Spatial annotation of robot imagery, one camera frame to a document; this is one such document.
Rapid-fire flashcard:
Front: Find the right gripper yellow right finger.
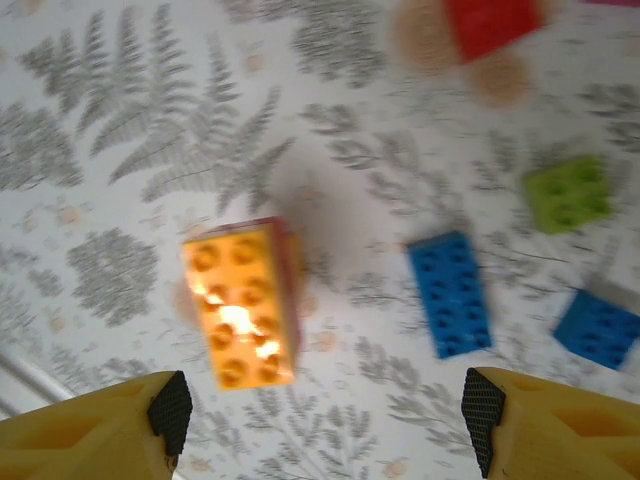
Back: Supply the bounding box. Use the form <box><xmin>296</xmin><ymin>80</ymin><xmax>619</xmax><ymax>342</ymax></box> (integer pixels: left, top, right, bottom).
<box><xmin>461</xmin><ymin>367</ymin><xmax>640</xmax><ymax>480</ymax></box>

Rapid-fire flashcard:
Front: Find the small green lego brick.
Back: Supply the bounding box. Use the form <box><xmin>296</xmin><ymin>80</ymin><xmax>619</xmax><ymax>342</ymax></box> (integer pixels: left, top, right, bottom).
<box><xmin>521</xmin><ymin>154</ymin><xmax>613</xmax><ymax>235</ymax></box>

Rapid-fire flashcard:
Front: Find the long blue lego brick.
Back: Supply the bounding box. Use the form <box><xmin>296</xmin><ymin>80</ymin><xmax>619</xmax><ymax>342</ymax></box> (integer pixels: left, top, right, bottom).
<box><xmin>405</xmin><ymin>229</ymin><xmax>495</xmax><ymax>360</ymax></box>

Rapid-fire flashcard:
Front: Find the long orange lego brick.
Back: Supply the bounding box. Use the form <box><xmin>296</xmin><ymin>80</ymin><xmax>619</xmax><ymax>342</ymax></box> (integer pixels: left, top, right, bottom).
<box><xmin>180</xmin><ymin>219</ymin><xmax>301</xmax><ymax>392</ymax></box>

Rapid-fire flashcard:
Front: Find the small blue lego brick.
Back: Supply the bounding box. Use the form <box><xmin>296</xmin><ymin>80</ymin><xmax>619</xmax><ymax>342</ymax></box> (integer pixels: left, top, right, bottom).
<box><xmin>551</xmin><ymin>288</ymin><xmax>640</xmax><ymax>372</ymax></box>

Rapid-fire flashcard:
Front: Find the floral patterned table cover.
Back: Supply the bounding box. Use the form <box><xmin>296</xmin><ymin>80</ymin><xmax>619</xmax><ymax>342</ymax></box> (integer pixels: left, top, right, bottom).
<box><xmin>0</xmin><ymin>0</ymin><xmax>640</xmax><ymax>480</ymax></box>

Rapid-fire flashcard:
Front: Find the aluminium table edge rail wide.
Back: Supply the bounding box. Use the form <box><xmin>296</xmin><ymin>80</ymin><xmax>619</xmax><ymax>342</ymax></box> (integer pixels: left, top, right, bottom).
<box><xmin>0</xmin><ymin>347</ymin><xmax>71</xmax><ymax>419</ymax></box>

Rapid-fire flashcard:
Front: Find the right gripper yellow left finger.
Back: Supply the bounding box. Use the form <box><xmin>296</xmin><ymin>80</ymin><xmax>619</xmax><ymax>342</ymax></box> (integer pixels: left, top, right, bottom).
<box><xmin>0</xmin><ymin>369</ymin><xmax>194</xmax><ymax>480</ymax></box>

